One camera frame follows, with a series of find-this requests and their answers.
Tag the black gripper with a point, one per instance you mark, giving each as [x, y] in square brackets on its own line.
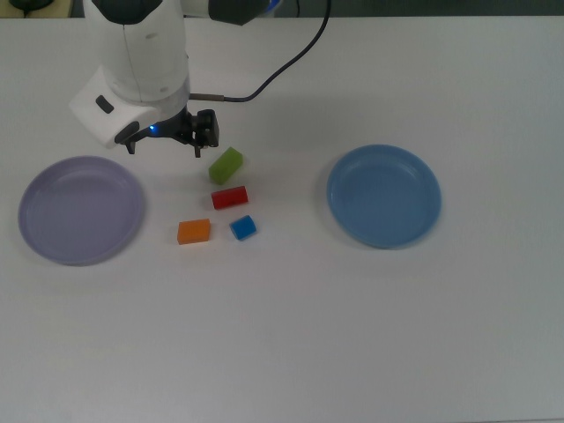
[174, 128]

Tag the green block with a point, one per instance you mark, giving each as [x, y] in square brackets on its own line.
[225, 165]

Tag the red block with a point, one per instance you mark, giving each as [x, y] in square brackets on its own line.
[230, 198]

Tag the orange block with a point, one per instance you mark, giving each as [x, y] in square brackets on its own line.
[194, 231]

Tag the blue block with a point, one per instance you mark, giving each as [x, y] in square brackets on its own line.
[243, 228]

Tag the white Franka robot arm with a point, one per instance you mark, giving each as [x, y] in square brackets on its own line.
[145, 53]

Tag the purple plate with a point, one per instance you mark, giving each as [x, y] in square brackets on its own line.
[81, 211]

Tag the beige board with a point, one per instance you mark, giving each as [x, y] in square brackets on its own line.
[64, 9]

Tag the black round object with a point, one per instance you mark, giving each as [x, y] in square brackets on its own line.
[31, 4]

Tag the blue plate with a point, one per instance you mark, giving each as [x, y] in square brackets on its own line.
[383, 198]

